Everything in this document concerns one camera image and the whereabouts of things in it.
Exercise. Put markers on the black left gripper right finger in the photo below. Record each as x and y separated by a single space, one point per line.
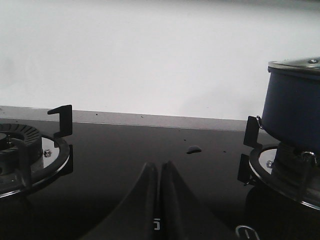
185 217

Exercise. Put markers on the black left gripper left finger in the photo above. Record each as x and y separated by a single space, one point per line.
133 218

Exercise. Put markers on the dark blue saucepan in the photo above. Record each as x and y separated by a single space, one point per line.
291 112

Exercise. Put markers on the glass pot lid steel rim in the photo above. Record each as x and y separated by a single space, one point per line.
306 63

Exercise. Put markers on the black glass gas cooktop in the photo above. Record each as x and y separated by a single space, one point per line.
107 162

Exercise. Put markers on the left gas burner with support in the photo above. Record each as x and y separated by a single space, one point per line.
30 159

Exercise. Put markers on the gas burner with support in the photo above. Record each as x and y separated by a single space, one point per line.
30 159
288 171

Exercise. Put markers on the right gas burner with support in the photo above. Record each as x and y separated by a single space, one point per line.
288 171

